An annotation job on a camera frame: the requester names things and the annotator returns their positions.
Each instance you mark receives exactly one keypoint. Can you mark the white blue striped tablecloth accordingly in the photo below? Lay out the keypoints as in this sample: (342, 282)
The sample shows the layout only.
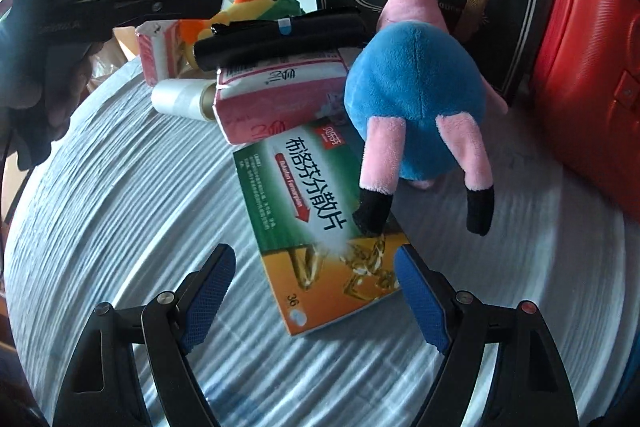
(125, 207)

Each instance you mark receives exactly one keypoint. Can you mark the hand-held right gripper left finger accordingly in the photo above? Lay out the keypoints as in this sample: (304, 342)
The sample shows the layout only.
(210, 292)

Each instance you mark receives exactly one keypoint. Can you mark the red plastic case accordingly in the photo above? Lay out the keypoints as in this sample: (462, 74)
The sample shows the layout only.
(585, 82)

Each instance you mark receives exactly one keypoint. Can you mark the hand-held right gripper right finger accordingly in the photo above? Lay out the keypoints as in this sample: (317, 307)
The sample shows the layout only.
(420, 297)

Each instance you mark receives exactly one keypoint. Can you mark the green orange medicine box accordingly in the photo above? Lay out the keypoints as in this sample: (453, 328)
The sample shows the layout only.
(300, 187)

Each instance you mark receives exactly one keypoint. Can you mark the pink blue plush pig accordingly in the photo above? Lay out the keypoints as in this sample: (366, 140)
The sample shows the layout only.
(415, 82)

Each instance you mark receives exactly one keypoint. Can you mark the clear plastic bag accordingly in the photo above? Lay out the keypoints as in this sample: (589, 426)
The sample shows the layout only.
(112, 62)

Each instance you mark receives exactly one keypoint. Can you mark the small pink white tissue pack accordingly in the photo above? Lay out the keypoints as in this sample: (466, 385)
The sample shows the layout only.
(160, 57)

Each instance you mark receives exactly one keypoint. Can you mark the white tape roll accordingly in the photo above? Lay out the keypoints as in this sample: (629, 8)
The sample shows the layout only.
(175, 99)

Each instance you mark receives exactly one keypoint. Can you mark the large pink white tissue pack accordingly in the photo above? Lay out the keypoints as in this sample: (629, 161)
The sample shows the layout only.
(280, 102)

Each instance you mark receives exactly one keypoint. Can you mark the person's left hand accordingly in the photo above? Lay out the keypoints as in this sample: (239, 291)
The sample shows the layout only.
(45, 107)

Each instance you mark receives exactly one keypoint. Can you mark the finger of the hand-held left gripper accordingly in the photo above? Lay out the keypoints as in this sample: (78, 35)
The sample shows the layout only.
(156, 5)

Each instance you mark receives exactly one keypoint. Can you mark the yellow green plush toy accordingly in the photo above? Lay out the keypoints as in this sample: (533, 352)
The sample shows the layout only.
(235, 14)

